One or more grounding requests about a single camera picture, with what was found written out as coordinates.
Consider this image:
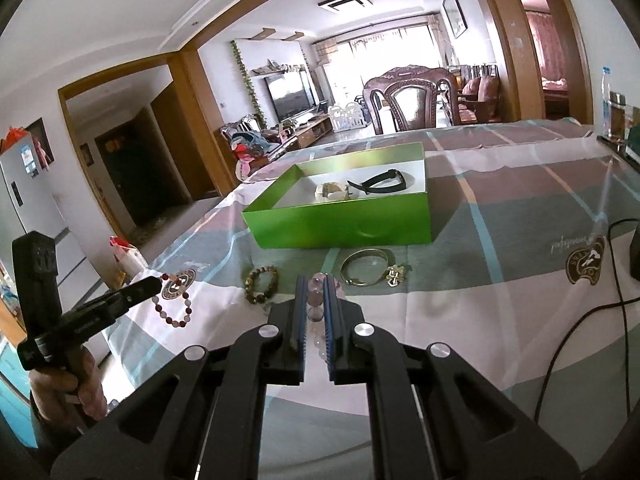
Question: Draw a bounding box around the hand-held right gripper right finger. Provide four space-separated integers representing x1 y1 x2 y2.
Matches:
322 275 583 480

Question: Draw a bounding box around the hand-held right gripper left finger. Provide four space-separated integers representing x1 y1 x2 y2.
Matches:
50 275 308 480

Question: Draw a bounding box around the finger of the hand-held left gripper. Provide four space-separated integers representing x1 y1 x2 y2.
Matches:
107 278 164 317

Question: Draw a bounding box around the pink crystal bead bracelet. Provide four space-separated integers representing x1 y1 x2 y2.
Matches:
306 272 347 363

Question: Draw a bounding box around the red and white bead bracelet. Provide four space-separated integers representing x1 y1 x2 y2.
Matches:
152 272 194 329

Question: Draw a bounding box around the green cardboard box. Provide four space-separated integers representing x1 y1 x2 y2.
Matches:
241 142 432 250

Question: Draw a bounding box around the white wristwatch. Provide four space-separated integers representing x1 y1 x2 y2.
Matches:
315 181 353 204

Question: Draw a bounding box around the black wristband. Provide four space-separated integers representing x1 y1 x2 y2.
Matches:
346 168 407 196

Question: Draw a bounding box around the person's left hand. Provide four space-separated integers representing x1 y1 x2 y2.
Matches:
30 345 108 423

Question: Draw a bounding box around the red and white shopping bag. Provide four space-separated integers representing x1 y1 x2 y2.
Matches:
110 236 148 281

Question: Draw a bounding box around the grey refrigerator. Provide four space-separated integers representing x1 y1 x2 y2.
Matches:
0 135 73 311

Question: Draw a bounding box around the plaid tablecloth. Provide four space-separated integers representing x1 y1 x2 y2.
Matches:
107 119 640 431

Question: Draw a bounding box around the wooden armchair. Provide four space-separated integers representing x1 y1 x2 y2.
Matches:
220 116 296 181

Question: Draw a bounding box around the pile of clothes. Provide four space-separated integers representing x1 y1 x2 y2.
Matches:
230 130 281 176

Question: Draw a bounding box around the wooden television cabinet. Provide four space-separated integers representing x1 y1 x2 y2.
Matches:
295 115 333 148

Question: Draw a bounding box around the white baby fence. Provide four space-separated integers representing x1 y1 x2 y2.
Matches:
326 101 368 133

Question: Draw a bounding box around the flat screen television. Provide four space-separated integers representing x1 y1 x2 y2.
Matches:
264 70 317 122

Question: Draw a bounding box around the white standing air conditioner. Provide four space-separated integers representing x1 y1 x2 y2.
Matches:
314 64 332 107

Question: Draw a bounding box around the carved wooden dining chair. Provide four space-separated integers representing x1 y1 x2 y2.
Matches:
363 63 462 136

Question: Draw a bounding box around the green hanging vine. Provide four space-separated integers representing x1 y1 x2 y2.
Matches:
230 40 266 131

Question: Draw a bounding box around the dark wooden sofa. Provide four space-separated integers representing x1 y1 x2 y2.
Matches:
457 62 502 123

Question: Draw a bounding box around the clear water bottle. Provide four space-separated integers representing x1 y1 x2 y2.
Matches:
599 66 613 136

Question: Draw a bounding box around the glass jar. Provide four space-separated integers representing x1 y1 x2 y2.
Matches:
607 91 630 143

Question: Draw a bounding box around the dark green box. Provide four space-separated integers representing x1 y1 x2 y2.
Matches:
625 120 640 161

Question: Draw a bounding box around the silver bangle bracelet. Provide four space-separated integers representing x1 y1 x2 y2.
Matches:
341 248 388 287

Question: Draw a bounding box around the brown bead bracelet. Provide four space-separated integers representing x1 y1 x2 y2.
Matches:
244 266 279 306

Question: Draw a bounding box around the black cable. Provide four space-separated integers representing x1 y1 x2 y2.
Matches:
532 217 640 423

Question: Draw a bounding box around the framed wall picture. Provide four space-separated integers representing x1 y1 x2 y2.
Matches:
441 0 468 38

